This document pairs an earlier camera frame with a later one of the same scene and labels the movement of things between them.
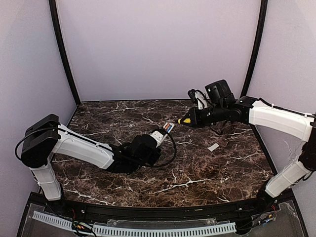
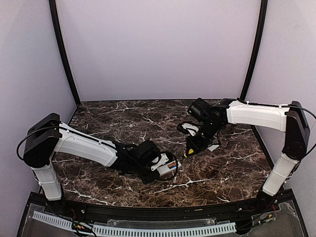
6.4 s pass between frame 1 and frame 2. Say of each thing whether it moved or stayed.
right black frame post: stayed
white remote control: moved
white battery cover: stayed
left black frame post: stayed
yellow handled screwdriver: moved
